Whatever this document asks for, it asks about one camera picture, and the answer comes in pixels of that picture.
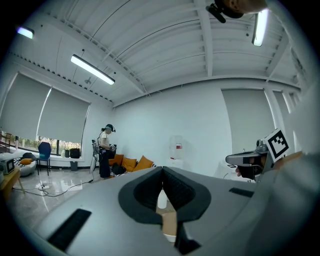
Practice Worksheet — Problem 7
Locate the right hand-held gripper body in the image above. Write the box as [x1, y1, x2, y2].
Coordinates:
[225, 127, 291, 174]

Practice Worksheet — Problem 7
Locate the person's face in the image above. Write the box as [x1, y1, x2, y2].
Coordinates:
[223, 0, 270, 19]

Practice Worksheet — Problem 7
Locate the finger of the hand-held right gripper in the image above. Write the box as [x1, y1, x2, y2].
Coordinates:
[235, 163, 263, 182]

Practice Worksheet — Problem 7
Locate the blue chair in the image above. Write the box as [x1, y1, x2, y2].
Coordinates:
[36, 141, 52, 176]

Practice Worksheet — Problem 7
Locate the zebra striped bean bag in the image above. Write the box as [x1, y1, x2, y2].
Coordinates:
[11, 152, 38, 178]

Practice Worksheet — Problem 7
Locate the black head-worn camera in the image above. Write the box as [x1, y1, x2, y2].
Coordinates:
[205, 2, 228, 24]

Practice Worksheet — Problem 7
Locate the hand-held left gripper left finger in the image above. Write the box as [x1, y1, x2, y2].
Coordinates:
[118, 166, 164, 225]

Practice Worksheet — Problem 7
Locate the grey roller blind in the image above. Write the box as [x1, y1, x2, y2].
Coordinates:
[0, 72, 52, 136]
[220, 88, 276, 156]
[36, 87, 91, 145]

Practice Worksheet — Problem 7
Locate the black floor cable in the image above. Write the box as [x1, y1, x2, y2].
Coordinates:
[11, 171, 101, 198]

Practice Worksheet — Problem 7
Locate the person's right forearm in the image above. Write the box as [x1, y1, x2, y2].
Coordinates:
[273, 150, 305, 168]

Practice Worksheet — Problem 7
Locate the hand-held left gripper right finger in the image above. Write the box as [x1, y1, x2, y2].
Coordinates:
[162, 165, 212, 256]

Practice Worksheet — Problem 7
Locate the white water dispenser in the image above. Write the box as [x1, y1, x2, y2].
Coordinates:
[167, 134, 185, 169]

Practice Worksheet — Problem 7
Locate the grey box appliance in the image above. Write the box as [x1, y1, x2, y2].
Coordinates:
[0, 158, 16, 175]

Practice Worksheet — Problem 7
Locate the small wooden side table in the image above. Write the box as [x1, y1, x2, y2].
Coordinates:
[0, 165, 26, 201]

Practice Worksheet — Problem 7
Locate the person's white shirt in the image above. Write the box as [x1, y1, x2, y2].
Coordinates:
[214, 82, 320, 256]

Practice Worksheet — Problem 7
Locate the long ceiling tube light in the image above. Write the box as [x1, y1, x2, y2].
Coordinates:
[15, 25, 35, 40]
[70, 54, 116, 86]
[251, 9, 269, 47]

